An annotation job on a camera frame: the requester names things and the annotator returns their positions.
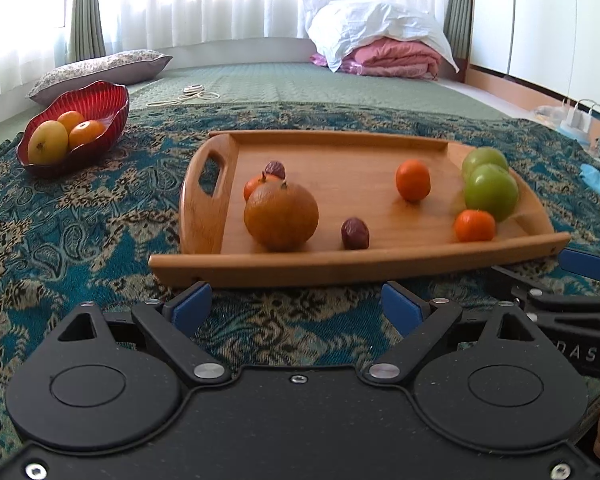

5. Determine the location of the green apple front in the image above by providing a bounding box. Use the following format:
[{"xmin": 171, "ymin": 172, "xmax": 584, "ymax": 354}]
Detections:
[{"xmin": 464, "ymin": 164, "xmax": 519, "ymax": 222}]

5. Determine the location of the green apple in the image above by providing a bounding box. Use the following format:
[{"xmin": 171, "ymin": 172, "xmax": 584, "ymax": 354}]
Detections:
[
  {"xmin": 462, "ymin": 146, "xmax": 508, "ymax": 181},
  {"xmin": 464, "ymin": 164, "xmax": 519, "ymax": 222}
]

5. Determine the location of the dark red jujube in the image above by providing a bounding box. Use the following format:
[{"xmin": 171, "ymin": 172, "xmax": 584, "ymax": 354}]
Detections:
[{"xmin": 340, "ymin": 217, "xmax": 370, "ymax": 250}]

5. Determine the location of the orange mandarin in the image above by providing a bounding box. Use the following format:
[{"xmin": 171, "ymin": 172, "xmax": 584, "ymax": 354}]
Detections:
[{"xmin": 394, "ymin": 159, "xmax": 431, "ymax": 203}]

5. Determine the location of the large orange pomegranate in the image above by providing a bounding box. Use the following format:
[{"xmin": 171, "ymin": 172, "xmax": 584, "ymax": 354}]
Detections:
[{"xmin": 242, "ymin": 180, "xmax": 320, "ymax": 252}]

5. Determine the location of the small orange tangerine with stem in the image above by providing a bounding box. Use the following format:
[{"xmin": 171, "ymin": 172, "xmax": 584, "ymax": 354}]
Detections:
[{"xmin": 242, "ymin": 172, "xmax": 279, "ymax": 200}]

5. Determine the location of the wrinkled red jujube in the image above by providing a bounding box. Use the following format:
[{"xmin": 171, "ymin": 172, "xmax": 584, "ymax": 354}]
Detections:
[{"xmin": 263, "ymin": 160, "xmax": 286, "ymax": 180}]

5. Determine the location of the blue paisley patterned blanket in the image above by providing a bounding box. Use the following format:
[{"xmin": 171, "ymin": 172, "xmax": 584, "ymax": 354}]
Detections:
[{"xmin": 0, "ymin": 102, "xmax": 600, "ymax": 463}]

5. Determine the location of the wooden serving tray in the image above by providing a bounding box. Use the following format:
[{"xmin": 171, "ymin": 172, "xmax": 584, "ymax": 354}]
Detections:
[{"xmin": 148, "ymin": 130, "xmax": 570, "ymax": 288}]

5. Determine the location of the orange in bowl front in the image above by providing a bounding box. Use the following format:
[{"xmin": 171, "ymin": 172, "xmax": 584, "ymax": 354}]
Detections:
[{"xmin": 68, "ymin": 120, "xmax": 106, "ymax": 151}]

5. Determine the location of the orange in bowl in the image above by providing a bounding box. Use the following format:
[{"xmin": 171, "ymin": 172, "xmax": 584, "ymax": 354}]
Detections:
[
  {"xmin": 68, "ymin": 120, "xmax": 106, "ymax": 151},
  {"xmin": 57, "ymin": 110, "xmax": 85, "ymax": 133}
]

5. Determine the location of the red glass fruit bowl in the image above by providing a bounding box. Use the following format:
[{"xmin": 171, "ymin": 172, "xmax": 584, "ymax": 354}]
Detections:
[{"xmin": 16, "ymin": 80, "xmax": 130, "ymax": 179}]

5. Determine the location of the yellow mango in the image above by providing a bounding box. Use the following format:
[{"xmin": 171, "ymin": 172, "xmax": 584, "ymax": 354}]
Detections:
[{"xmin": 27, "ymin": 120, "xmax": 69, "ymax": 166}]

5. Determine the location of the orange in bowl rear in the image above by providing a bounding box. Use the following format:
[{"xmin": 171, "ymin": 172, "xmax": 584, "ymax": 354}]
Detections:
[{"xmin": 57, "ymin": 110, "xmax": 85, "ymax": 133}]

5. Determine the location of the green quilted mat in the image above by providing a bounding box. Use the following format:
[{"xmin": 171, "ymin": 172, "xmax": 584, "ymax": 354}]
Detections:
[{"xmin": 0, "ymin": 62, "xmax": 506, "ymax": 149}]

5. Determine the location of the floral grey pillow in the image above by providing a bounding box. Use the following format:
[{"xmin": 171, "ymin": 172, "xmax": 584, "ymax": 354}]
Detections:
[{"xmin": 28, "ymin": 49, "xmax": 172, "ymax": 106}]

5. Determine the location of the green curtain right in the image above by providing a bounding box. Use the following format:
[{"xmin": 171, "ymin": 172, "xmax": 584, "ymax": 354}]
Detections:
[{"xmin": 443, "ymin": 0, "xmax": 474, "ymax": 63}]

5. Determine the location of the green curtain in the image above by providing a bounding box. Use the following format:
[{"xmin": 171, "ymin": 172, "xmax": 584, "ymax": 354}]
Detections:
[
  {"xmin": 443, "ymin": 0, "xmax": 474, "ymax": 63},
  {"xmin": 67, "ymin": 0, "xmax": 106, "ymax": 63}
]

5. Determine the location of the pink folded blanket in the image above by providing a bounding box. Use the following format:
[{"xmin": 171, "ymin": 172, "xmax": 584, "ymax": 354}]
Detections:
[{"xmin": 338, "ymin": 38, "xmax": 442, "ymax": 80}]

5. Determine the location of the green curtain left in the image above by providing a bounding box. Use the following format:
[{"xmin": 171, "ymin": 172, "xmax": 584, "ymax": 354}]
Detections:
[{"xmin": 67, "ymin": 0, "xmax": 106, "ymax": 63}]

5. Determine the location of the white crumpled bedding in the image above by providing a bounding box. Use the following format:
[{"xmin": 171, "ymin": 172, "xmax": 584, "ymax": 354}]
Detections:
[{"xmin": 306, "ymin": 0, "xmax": 460, "ymax": 73}]

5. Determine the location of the white charger with cable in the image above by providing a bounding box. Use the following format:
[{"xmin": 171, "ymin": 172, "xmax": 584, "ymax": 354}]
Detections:
[{"xmin": 559, "ymin": 99, "xmax": 600, "ymax": 139}]

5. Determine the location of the white coiled cable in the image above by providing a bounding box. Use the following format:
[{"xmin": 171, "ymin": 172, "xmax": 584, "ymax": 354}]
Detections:
[{"xmin": 145, "ymin": 83, "xmax": 221, "ymax": 109}]

